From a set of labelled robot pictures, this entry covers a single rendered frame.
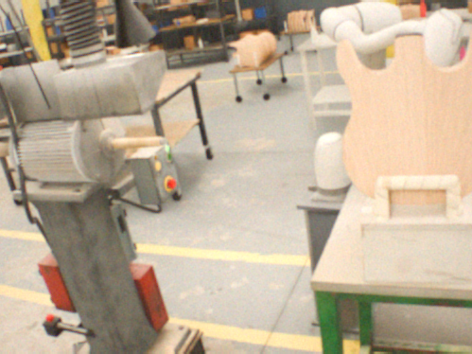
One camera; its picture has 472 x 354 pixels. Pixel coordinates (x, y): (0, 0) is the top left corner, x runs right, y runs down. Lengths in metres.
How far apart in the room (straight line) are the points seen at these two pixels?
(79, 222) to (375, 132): 1.09
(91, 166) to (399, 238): 0.96
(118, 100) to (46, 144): 0.42
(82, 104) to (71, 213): 0.47
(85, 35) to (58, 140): 0.39
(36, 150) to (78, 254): 0.42
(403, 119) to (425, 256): 0.33
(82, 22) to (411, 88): 0.89
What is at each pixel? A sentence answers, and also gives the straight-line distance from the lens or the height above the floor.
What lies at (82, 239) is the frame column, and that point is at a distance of 1.82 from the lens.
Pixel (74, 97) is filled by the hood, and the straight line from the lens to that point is 1.47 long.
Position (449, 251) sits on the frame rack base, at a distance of 1.22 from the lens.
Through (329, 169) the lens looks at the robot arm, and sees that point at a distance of 2.12.
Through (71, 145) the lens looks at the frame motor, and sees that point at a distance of 1.61.
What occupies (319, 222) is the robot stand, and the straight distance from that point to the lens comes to 2.21.
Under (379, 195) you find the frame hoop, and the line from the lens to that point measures 1.16.
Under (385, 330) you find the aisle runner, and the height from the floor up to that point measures 0.00.
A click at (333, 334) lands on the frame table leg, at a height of 0.74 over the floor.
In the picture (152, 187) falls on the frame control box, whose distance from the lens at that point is 1.89.
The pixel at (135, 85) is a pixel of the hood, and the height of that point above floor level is 1.47.
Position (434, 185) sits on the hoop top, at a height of 1.20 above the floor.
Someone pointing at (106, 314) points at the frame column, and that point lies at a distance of 2.00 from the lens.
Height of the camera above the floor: 1.70
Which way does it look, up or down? 23 degrees down
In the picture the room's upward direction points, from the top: 11 degrees counter-clockwise
